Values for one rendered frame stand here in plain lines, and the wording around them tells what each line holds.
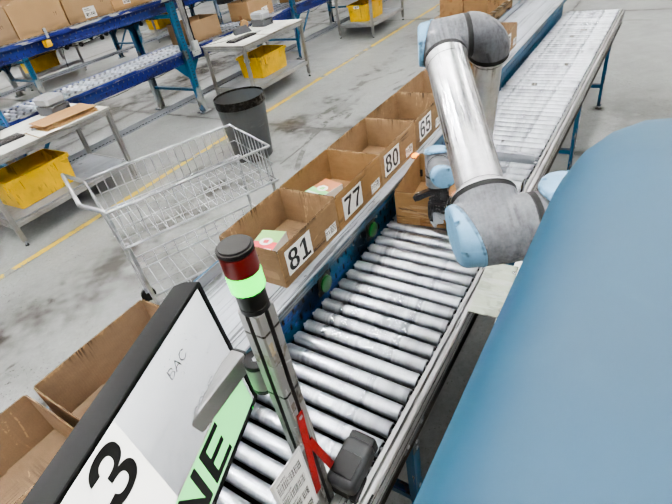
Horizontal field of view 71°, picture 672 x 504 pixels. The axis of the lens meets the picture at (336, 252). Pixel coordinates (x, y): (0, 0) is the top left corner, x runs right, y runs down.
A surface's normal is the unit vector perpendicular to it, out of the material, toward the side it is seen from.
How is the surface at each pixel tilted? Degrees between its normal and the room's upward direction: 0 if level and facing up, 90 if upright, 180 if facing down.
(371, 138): 90
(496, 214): 28
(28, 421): 90
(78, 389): 90
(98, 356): 90
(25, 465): 2
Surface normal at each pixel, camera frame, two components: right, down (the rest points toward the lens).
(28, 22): 0.83, 0.22
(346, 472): -0.22, -0.71
